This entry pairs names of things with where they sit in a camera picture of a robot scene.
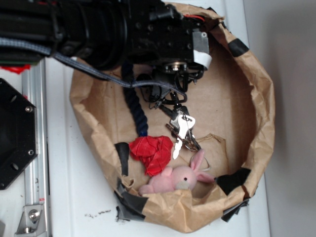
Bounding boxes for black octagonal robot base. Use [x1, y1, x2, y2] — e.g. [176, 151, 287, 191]
[0, 79, 37, 190]

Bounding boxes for pink plush bunny keychain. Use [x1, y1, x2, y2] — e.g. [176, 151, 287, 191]
[138, 149, 215, 196]

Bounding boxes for dark blue rope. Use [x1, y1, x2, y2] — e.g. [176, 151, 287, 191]
[120, 60, 149, 137]

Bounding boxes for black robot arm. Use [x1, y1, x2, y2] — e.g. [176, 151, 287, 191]
[0, 0, 211, 73]

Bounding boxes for silver corner bracket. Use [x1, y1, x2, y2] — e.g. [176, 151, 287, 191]
[14, 204, 47, 237]

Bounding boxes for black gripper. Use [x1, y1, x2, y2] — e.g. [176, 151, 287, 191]
[128, 0, 212, 75]

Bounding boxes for silver keys on ring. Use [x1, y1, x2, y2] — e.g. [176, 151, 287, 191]
[159, 104, 201, 159]

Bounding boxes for red crumpled paper ball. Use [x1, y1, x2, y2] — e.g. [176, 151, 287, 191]
[129, 136, 173, 177]

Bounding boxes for grey braided cable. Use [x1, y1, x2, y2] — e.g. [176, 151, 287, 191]
[0, 37, 188, 102]

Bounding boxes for brown paper bag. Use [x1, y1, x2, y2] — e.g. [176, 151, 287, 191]
[70, 3, 275, 233]

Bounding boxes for aluminium extrusion rail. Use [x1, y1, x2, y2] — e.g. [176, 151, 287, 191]
[15, 60, 52, 237]

